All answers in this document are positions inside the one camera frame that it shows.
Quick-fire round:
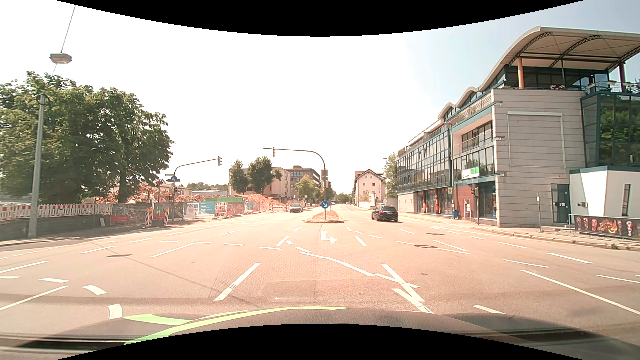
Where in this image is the brown multistorey building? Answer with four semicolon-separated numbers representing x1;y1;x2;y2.
286;165;322;199

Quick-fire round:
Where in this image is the kerbed traffic island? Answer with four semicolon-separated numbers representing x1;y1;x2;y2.
305;209;345;224

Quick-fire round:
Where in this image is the beige building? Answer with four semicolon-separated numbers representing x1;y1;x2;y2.
228;167;292;200

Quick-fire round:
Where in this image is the white gabled house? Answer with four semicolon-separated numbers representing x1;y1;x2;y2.
354;168;387;209

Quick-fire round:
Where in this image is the group of trees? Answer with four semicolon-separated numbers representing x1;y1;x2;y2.
229;156;283;196

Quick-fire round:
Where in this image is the grey asphalt road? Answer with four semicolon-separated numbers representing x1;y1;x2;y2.
0;204;640;346

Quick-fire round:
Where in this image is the black car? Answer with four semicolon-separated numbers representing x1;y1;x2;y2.
371;205;399;223

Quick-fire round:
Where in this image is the construction site hoarding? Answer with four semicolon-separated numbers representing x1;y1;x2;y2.
111;198;288;225

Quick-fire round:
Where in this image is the car's own bonnet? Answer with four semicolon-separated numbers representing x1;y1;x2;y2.
0;306;640;360

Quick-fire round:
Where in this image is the traffic light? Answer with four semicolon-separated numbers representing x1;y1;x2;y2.
470;184;481;226

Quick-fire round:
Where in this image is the large grey glass building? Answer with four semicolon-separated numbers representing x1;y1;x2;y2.
396;26;640;228

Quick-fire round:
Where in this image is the grey pavement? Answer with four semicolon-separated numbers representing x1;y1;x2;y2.
400;211;640;252
0;212;251;248

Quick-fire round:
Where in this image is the large green tree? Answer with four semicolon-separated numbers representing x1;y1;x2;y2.
0;71;174;205

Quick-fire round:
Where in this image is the red white barrier fence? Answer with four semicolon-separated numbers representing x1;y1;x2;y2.
0;202;113;221

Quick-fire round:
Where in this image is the grey concrete wall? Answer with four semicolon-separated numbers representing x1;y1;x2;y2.
0;214;113;242

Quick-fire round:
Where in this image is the grey lamp post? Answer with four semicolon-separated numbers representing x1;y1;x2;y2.
28;94;49;239

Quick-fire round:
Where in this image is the low wall with graffiti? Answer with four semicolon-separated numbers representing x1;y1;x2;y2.
573;215;640;239

